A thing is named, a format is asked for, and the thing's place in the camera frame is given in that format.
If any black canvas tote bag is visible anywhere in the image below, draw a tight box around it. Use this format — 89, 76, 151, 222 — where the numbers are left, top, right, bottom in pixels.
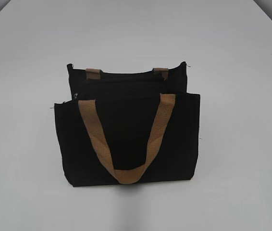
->
54, 62, 200, 187

